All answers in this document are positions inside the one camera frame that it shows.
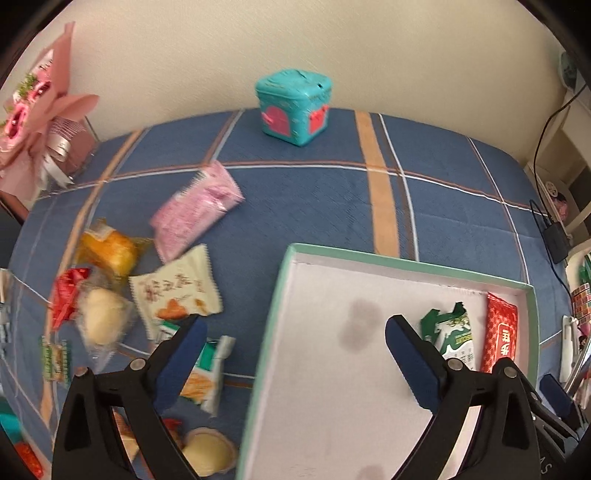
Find cream snack packet with orange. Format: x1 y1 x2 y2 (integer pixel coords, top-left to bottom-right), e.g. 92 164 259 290
128 244 222 342

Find green white snack packet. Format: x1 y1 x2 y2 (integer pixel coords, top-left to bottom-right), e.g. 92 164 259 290
420 302 476 370

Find green white walnut cookie packet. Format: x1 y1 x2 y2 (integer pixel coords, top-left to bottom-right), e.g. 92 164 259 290
153 320 235 416

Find orange cake in clear wrapper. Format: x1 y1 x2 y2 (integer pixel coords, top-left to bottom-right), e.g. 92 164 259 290
75 218 152 280

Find black power adapter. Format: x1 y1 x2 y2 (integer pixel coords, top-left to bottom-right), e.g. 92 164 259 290
541 222 570 264

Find pile of snack bags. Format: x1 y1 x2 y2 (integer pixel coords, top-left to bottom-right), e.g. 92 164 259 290
560 253 590 396

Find blue plaid tablecloth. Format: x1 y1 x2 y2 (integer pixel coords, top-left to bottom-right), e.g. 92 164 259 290
1 110 569 462

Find round cream pastry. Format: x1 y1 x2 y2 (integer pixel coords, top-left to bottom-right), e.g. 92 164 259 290
182 427 238 478

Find green cow biscuit packet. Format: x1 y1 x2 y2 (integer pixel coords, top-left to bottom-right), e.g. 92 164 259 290
40 336 71 386

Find white tray with green rim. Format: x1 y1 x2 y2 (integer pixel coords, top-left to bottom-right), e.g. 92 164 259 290
235 243 540 479

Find red patterned snack packet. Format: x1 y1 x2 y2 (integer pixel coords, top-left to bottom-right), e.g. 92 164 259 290
480 293 518 373

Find pink snack packet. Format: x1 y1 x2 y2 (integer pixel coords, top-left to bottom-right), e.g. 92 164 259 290
150 160 245 264

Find black cable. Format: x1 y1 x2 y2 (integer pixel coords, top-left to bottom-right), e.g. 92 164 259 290
528 85 590 296

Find dark red snack box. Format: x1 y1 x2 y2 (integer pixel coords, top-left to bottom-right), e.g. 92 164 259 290
162 418 183 449

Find clear wrapped white pastry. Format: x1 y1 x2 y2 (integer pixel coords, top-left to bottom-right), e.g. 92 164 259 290
75 271 135 364

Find yellow egg roll packet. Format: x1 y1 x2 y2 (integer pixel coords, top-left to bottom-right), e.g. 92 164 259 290
113 411 139 462

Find red flower snack packet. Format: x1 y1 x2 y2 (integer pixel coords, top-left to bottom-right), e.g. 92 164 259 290
51 267 91 331

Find pink flower bouquet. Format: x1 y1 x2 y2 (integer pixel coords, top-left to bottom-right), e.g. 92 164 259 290
1 22 99 202

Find teal cube box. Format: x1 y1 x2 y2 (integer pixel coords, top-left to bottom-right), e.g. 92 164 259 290
256 69 332 146

